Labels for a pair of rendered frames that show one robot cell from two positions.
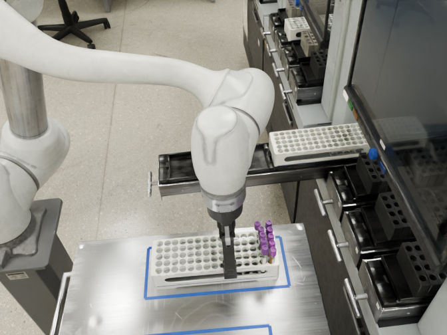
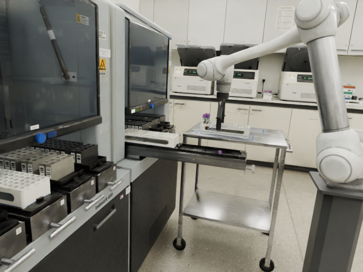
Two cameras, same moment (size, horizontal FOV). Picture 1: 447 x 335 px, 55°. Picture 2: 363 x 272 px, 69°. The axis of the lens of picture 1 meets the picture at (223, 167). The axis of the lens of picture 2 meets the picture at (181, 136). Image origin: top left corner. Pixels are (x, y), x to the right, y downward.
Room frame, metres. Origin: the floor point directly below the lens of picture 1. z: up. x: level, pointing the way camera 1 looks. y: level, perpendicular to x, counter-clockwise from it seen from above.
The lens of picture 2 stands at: (2.18, 0.25, 1.18)
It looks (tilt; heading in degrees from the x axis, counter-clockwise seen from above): 13 degrees down; 197
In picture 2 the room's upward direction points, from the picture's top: 3 degrees clockwise
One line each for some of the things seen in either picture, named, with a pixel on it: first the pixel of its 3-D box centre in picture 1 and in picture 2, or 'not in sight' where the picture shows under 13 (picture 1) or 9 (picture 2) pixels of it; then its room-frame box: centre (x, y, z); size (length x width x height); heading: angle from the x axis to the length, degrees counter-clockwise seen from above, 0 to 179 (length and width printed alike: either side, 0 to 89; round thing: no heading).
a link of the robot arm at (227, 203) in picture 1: (223, 188); (223, 87); (0.56, 0.00, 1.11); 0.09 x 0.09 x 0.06
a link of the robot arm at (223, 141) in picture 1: (222, 143); (223, 68); (0.57, 0.00, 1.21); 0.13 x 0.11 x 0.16; 157
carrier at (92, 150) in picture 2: (316, 66); (87, 155); (1.35, -0.37, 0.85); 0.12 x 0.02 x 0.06; 3
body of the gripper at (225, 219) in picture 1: (225, 211); (222, 99); (0.56, 0.00, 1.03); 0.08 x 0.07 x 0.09; 0
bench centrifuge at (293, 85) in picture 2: not in sight; (304, 74); (-1.71, 0.69, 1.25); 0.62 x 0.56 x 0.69; 2
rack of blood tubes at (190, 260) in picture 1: (215, 259); (224, 129); (0.56, 0.04, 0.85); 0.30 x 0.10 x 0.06; 91
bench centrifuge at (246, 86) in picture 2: not in sight; (237, 70); (-1.67, -0.16, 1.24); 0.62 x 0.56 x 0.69; 3
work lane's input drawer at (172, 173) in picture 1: (261, 164); (182, 153); (0.94, -0.12, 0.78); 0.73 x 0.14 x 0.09; 93
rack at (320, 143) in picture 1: (319, 145); (149, 138); (0.94, -0.30, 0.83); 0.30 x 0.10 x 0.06; 93
